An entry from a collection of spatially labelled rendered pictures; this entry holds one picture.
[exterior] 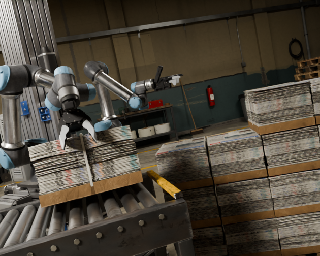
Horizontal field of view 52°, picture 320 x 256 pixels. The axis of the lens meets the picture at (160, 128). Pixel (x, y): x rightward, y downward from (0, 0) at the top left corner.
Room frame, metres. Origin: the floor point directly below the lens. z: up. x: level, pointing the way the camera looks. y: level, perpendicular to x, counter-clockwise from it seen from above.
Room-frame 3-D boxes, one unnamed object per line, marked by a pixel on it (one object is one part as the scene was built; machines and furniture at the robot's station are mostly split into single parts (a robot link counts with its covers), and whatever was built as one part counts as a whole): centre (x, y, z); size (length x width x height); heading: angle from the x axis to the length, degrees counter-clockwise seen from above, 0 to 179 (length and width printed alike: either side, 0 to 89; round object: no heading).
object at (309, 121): (1.88, -0.68, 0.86); 0.38 x 0.29 x 0.04; 172
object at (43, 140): (1.82, 0.70, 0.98); 0.13 x 0.12 x 0.14; 137
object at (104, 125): (2.21, 0.37, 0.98); 0.13 x 0.12 x 0.14; 165
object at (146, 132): (7.97, 0.54, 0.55); 1.80 x 0.70 x 1.09; 104
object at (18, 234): (1.14, 0.56, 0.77); 0.47 x 0.05 x 0.05; 14
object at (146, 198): (1.25, 0.12, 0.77); 0.47 x 0.05 x 0.05; 14
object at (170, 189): (1.26, 0.03, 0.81); 0.43 x 0.03 x 0.02; 14
